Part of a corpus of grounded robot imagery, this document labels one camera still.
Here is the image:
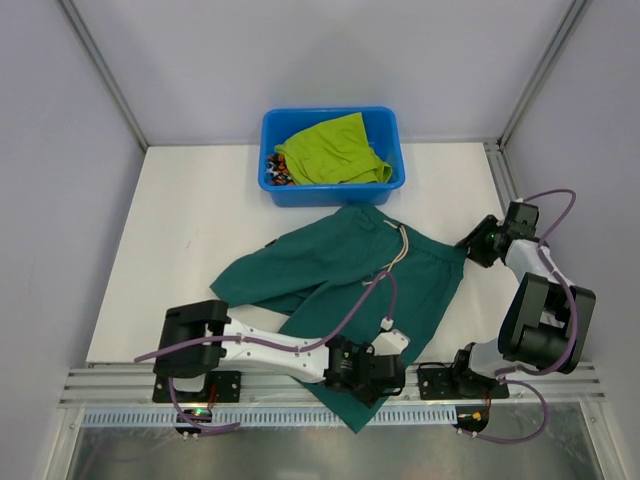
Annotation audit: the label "dark green shorts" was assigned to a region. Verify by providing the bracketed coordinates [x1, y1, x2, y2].
[208, 202, 469, 434]

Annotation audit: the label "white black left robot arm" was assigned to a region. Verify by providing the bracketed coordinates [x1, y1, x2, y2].
[152, 300, 409, 408]

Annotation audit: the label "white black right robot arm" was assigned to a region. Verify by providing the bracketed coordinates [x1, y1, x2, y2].
[451, 201, 596, 398]

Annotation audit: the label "lime green shorts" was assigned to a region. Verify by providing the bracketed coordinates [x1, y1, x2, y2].
[271, 112, 393, 186]

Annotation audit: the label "orange black patterned shorts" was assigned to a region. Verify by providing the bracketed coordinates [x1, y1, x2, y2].
[267, 153, 295, 186]

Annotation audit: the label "right controller board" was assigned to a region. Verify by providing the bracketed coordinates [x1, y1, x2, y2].
[453, 406, 490, 437]

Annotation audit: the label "controller board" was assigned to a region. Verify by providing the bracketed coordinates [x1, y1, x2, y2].
[453, 406, 490, 437]
[174, 407, 212, 439]

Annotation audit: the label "blue plastic bin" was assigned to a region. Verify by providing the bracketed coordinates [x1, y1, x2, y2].
[258, 106, 405, 207]

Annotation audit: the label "left controller board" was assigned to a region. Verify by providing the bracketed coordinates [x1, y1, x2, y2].
[174, 407, 212, 439]

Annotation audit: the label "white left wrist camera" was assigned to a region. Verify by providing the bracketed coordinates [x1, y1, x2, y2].
[371, 329, 410, 356]

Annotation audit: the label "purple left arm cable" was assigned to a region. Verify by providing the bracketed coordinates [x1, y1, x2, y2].
[133, 272, 399, 441]

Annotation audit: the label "right side aluminium rail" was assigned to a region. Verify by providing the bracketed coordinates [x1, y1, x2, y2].
[483, 139, 520, 212]

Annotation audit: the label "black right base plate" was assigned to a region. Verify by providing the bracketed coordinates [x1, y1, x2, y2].
[416, 363, 510, 401]

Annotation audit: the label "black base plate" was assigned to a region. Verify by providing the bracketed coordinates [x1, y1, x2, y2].
[174, 370, 242, 404]
[416, 363, 510, 401]

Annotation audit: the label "grey slotted cable duct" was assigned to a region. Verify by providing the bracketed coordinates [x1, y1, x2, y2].
[80, 404, 457, 428]

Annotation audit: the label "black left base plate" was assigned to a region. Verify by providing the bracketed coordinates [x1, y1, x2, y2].
[174, 370, 242, 404]

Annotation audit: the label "right aluminium frame post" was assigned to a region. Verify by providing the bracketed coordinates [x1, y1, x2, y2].
[497, 0, 592, 150]

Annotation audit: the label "aluminium frame post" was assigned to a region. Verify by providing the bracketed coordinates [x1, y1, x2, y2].
[56, 0, 149, 152]
[497, 0, 592, 150]

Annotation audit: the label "aluminium mounting rail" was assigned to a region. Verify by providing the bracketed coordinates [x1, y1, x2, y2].
[59, 363, 605, 408]

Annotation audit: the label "left aluminium frame post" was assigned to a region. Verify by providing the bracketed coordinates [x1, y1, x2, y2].
[56, 0, 149, 152]

